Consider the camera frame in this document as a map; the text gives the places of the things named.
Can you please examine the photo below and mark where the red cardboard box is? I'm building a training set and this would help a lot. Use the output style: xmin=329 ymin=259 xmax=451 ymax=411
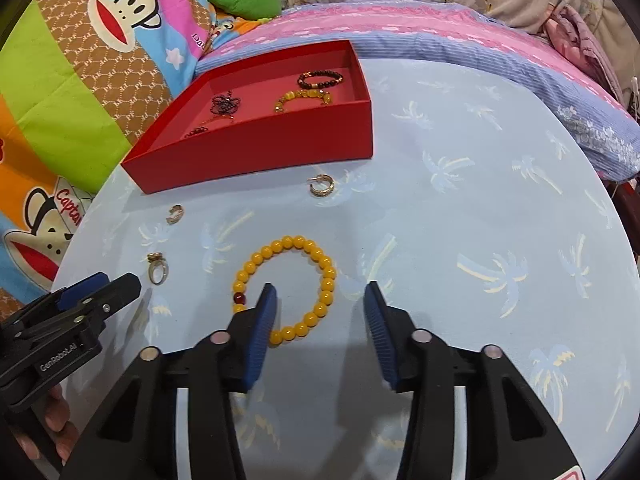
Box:
xmin=121 ymin=40 xmax=374 ymax=196

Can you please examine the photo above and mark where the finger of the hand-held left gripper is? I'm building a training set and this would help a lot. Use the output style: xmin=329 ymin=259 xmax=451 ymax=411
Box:
xmin=22 ymin=272 xmax=109 ymax=323
xmin=65 ymin=273 xmax=142 ymax=333

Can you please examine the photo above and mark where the garnet bead bow ornament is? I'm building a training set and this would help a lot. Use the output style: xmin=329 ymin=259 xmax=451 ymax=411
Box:
xmin=210 ymin=91 xmax=243 ymax=121

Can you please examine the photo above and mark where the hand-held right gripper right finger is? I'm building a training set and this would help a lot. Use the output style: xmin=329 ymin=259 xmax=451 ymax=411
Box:
xmin=364 ymin=281 xmax=591 ymax=480

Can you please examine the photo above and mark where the pink and blue striped blanket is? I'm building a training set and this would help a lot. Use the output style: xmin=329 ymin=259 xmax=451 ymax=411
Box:
xmin=194 ymin=2 xmax=640 ymax=181

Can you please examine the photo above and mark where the yellow crystal gold charm bracelet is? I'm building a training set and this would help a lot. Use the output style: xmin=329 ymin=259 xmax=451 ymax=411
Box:
xmin=272 ymin=89 xmax=335 ymax=113

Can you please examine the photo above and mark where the amber yellow bead bracelet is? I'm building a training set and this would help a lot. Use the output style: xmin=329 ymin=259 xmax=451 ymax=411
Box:
xmin=231 ymin=235 xmax=338 ymax=347

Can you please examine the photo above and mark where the pink crumpled cloth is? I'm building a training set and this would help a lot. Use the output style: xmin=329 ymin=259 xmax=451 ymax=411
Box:
xmin=545 ymin=4 xmax=626 ymax=106

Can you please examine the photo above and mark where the colourful monkey print quilt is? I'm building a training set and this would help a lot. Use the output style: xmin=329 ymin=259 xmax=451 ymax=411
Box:
xmin=0 ymin=0 xmax=236 ymax=311

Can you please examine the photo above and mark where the gold ring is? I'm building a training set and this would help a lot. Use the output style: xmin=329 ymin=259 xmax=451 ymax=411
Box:
xmin=146 ymin=252 xmax=169 ymax=286

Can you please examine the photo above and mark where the person's left hand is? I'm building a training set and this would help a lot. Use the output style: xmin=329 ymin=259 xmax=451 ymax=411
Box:
xmin=15 ymin=385 xmax=78 ymax=466

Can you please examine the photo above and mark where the dark brown bead bracelet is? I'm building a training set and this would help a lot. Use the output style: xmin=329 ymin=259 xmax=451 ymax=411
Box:
xmin=297 ymin=71 xmax=346 ymax=90

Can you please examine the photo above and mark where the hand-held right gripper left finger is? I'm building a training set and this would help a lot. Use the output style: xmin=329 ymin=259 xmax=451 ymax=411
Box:
xmin=60 ymin=282 xmax=278 ymax=480

